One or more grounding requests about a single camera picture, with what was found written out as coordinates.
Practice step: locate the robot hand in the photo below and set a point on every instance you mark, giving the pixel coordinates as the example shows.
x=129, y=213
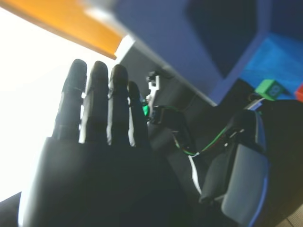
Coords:
x=94, y=179

